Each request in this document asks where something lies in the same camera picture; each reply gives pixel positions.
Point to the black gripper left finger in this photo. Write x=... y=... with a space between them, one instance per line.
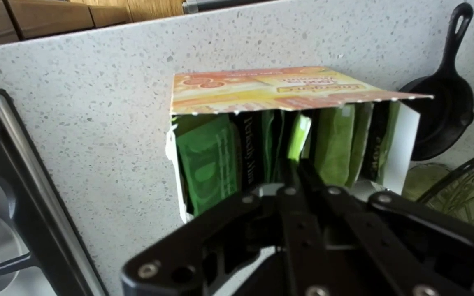
x=296 y=236

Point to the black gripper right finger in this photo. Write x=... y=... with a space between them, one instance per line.
x=390 y=241

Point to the dark black sachet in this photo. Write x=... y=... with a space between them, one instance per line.
x=250 y=154
x=378 y=142

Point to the large green printed sachet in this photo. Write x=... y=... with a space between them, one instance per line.
x=209 y=165

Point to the orange sachet box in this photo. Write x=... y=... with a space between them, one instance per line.
x=269 y=91

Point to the green glass bowl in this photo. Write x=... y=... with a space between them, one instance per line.
x=424 y=182

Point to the patterned glass plate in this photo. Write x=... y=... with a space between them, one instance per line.
x=472 y=192

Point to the black cast iron skillet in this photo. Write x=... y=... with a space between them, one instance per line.
x=444 y=109

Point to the stainless steel gas stove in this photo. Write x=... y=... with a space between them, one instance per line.
x=11 y=208

